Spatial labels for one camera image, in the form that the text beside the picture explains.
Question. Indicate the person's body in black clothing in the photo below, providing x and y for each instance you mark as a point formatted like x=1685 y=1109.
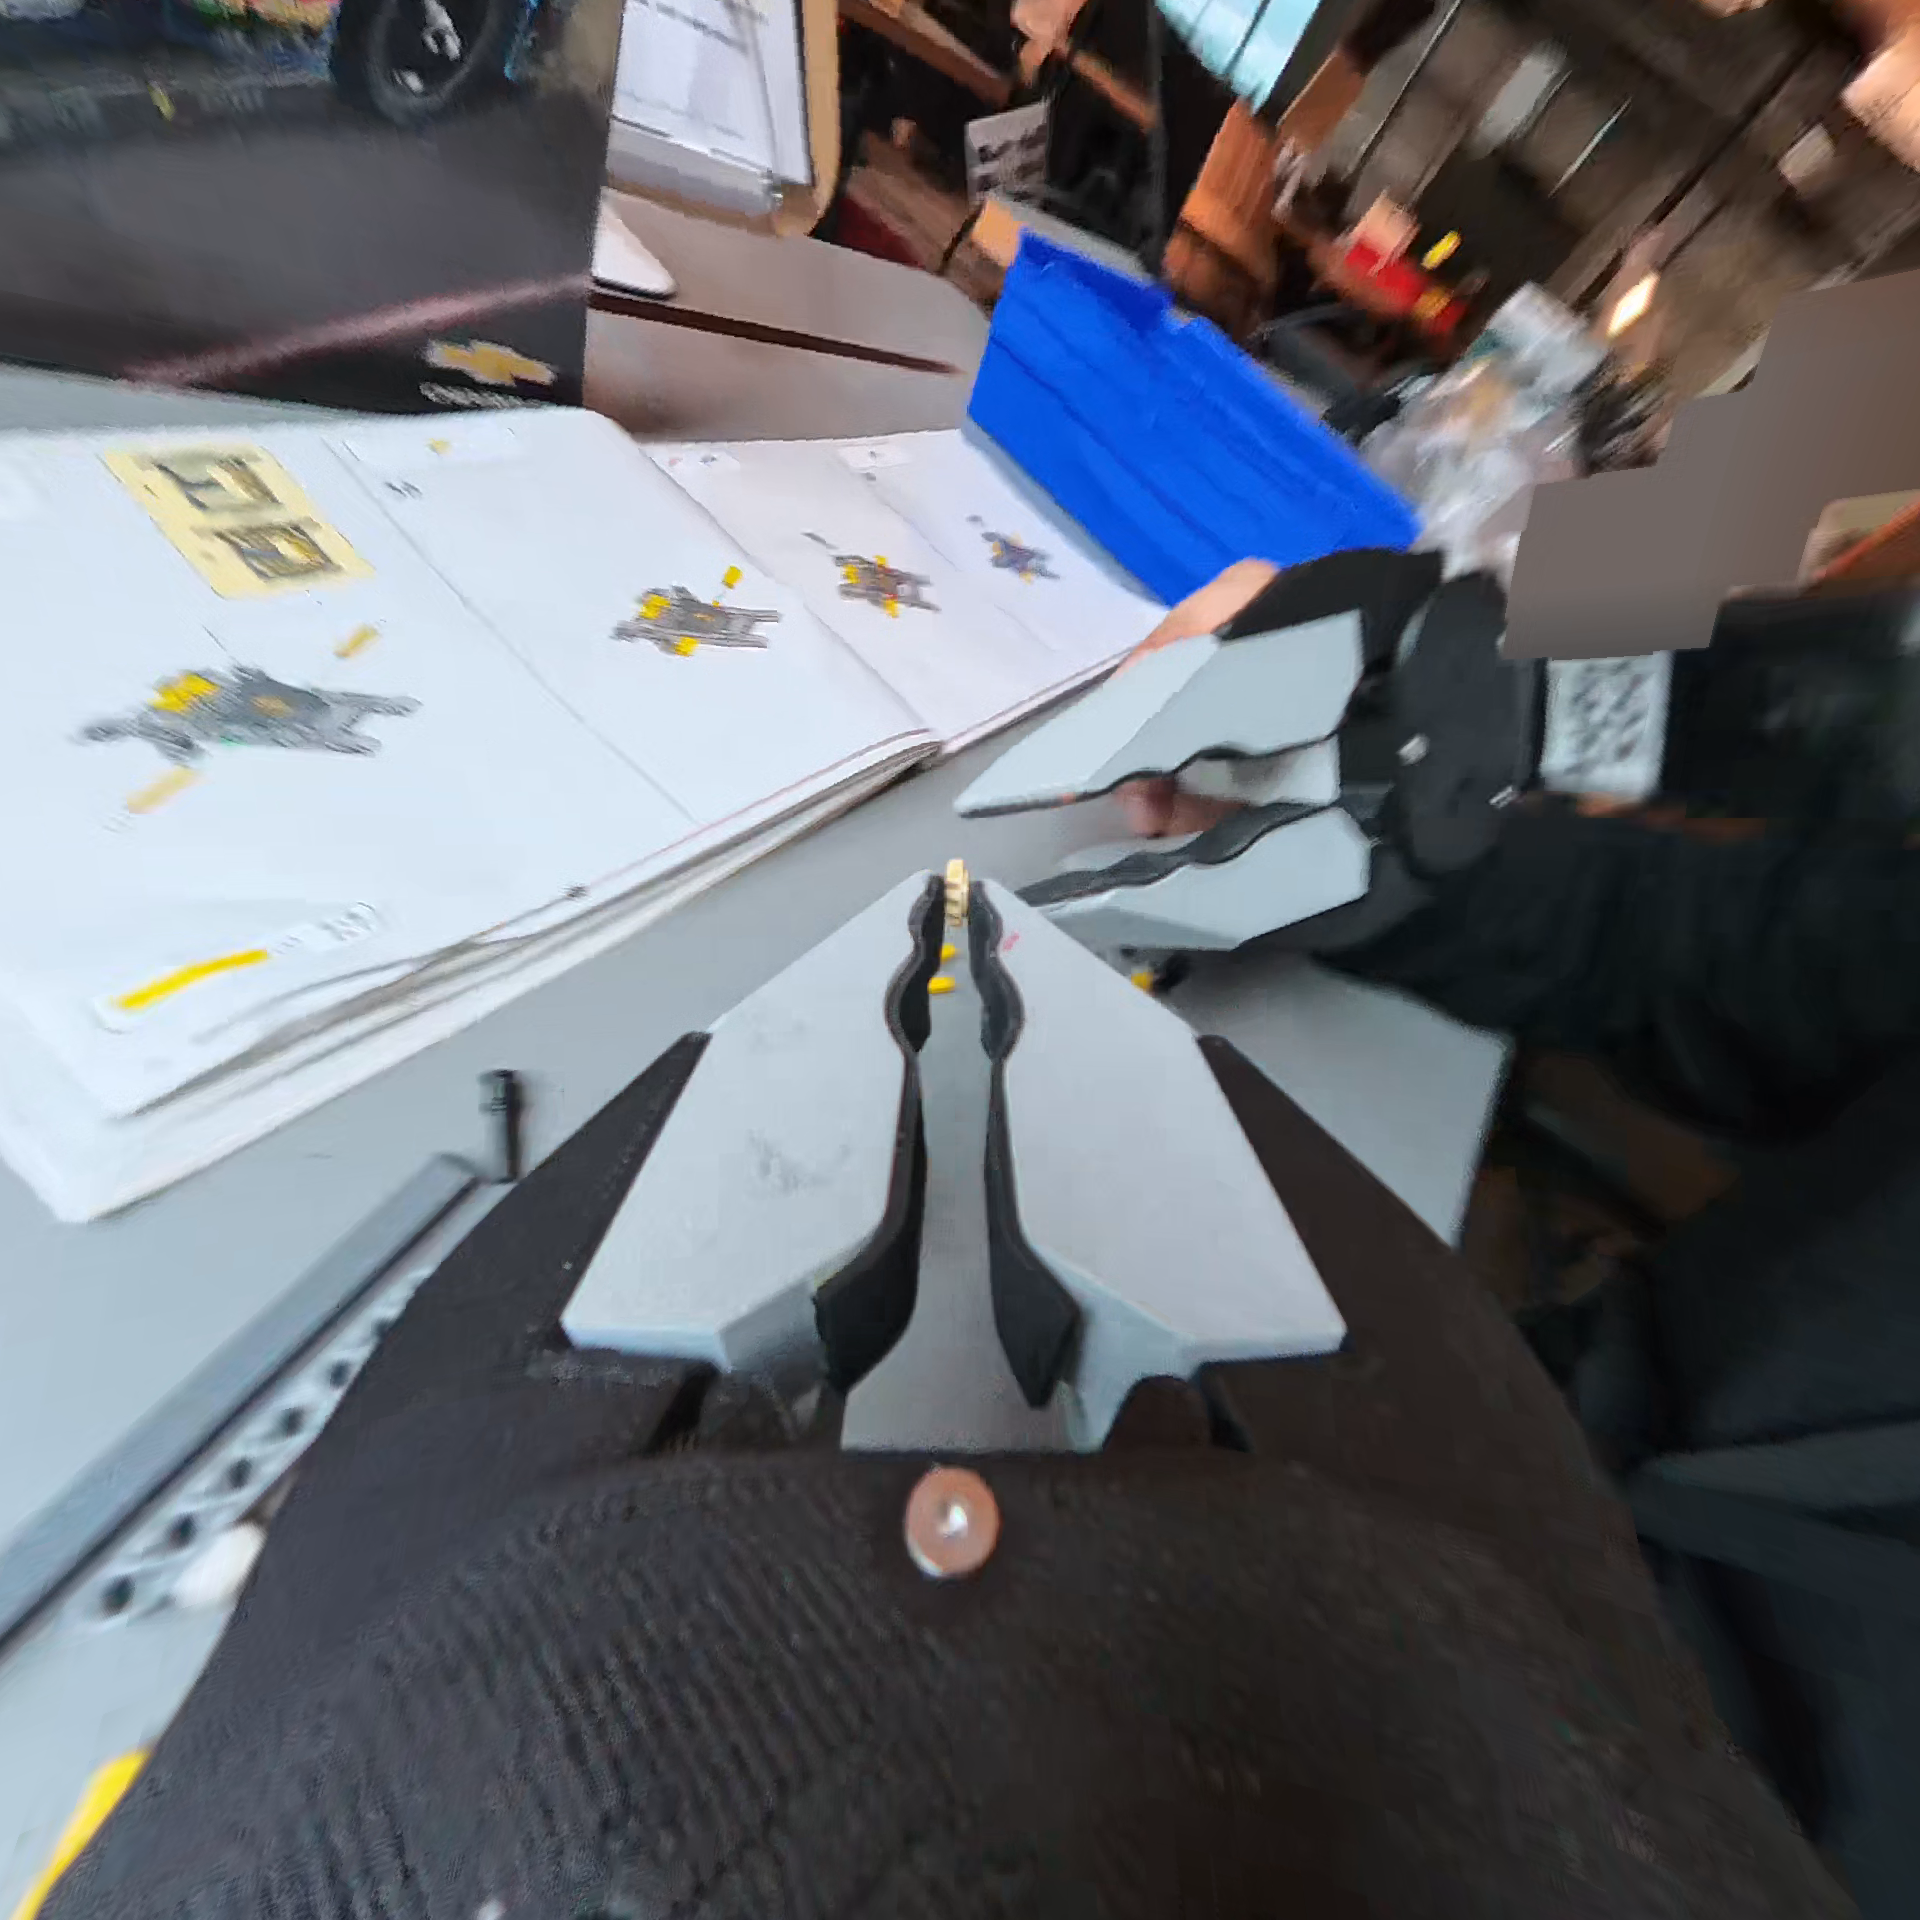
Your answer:
x=1771 y=1305

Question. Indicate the white instruction booklet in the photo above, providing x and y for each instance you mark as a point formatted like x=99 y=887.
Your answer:
x=494 y=718

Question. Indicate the person's right forearm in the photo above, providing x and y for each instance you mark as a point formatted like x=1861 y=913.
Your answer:
x=1651 y=960

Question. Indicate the person's right hand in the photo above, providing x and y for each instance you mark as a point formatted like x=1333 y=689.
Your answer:
x=1210 y=598

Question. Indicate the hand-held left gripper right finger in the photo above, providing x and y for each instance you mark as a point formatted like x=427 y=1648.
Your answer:
x=1153 y=1187

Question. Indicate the tan bevel gear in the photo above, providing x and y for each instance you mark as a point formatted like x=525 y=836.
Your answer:
x=956 y=888

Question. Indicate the dark grey lego beam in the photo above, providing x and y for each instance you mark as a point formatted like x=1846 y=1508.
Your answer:
x=303 y=1348

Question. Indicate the black lego pin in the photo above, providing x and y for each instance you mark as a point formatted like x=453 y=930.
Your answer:
x=504 y=1110

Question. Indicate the blue plastic bin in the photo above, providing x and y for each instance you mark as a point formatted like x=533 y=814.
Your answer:
x=1170 y=419

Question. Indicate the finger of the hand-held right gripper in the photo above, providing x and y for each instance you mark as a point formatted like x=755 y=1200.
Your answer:
x=1245 y=893
x=1228 y=689

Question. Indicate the black lego set box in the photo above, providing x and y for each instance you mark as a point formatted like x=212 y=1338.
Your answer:
x=303 y=225

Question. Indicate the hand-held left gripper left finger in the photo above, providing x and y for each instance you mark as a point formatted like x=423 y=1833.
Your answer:
x=750 y=1171

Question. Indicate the pile of clear plastic bags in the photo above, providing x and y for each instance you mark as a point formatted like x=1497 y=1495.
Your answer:
x=1485 y=407

